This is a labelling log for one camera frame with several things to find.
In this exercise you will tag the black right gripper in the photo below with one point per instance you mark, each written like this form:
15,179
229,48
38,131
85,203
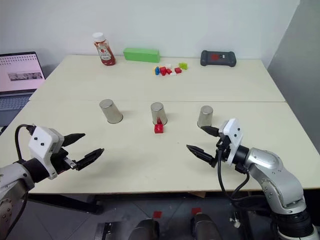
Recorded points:
223,147

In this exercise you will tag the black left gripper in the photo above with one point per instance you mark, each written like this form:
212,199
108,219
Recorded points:
61,160

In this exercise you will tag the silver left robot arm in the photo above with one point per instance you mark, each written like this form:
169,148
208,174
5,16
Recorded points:
15,175

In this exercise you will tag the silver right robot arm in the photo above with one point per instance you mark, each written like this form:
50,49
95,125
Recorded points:
275,172

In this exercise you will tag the wide steel cup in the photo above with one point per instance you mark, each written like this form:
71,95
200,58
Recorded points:
111,112

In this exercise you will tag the green toy brick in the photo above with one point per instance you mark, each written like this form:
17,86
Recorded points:
183,65

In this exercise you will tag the white and red toy brick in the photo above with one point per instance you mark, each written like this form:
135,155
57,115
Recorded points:
169,71

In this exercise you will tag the black handheld controller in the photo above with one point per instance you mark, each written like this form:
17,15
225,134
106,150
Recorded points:
217,59

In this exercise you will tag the dark rounded shape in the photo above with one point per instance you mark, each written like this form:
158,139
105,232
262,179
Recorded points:
146,230
205,227

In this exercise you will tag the blue and yellow toy brick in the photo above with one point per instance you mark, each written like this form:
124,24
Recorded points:
156,70

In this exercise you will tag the red ketchup bottle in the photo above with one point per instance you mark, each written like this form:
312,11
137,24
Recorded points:
105,53

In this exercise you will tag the grey open laptop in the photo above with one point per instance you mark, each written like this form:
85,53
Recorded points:
17,75

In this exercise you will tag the green rectangular box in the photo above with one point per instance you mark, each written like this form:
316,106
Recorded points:
141,55

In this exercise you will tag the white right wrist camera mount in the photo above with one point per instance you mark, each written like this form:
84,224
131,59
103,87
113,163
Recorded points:
233,132

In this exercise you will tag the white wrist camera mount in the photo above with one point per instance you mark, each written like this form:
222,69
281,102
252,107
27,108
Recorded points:
233,132
41,140

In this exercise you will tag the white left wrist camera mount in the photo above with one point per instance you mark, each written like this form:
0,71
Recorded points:
41,140

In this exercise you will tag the black table frame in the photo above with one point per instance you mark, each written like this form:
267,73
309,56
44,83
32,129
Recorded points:
65,201

